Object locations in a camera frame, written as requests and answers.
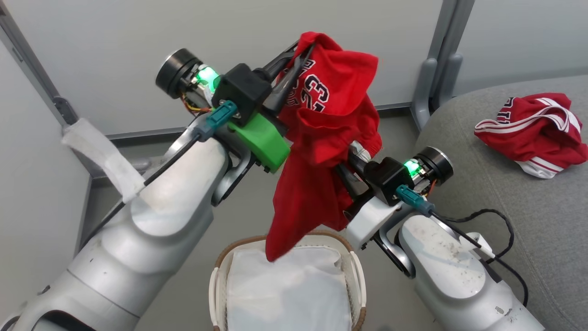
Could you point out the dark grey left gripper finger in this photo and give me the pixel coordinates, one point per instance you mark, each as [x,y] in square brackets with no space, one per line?
[285,89]
[281,59]

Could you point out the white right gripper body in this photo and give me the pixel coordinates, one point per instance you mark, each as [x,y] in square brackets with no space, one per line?
[370,223]

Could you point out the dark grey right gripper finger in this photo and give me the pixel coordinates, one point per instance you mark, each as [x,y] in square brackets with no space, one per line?
[360,157]
[350,181]

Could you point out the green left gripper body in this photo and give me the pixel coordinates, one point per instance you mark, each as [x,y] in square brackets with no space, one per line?
[264,140]

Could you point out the red jersey number 23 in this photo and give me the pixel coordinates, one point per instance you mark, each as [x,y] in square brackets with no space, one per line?
[317,193]

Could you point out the red shorts white striped trim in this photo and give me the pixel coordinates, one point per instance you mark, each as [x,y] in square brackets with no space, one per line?
[528,138]

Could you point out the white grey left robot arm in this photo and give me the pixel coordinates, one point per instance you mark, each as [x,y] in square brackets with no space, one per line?
[156,230]

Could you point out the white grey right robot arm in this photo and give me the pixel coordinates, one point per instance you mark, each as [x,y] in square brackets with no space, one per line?
[450,271]

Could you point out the grey fabric sofa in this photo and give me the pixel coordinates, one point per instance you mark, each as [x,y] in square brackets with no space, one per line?
[542,211]

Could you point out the white basket liner cloth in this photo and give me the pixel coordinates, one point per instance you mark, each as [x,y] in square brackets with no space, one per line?
[289,294]

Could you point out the white laundry basket brown rim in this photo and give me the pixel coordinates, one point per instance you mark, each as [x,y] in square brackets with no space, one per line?
[218,280]

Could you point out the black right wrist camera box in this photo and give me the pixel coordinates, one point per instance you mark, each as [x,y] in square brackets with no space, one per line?
[388,179]

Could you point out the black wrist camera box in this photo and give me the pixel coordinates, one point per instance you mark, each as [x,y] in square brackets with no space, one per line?
[388,179]
[241,92]

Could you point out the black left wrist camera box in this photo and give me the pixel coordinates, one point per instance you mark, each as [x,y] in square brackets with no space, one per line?
[241,92]

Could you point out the grey partition post base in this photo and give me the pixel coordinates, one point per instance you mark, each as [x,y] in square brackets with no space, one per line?
[434,78]

